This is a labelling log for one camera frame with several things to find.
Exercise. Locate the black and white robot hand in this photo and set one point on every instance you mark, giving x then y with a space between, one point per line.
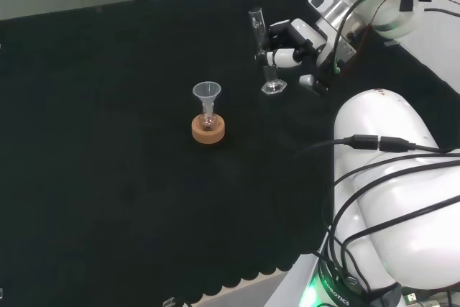
307 39

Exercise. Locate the clear glass graduated cylinder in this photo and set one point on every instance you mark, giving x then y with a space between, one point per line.
257 30

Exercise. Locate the clear plastic funnel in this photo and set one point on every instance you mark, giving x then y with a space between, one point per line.
207 91

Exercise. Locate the small round-bottom glass flask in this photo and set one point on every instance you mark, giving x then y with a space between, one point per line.
208 123

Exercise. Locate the black bench cloth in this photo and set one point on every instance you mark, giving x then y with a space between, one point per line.
108 141

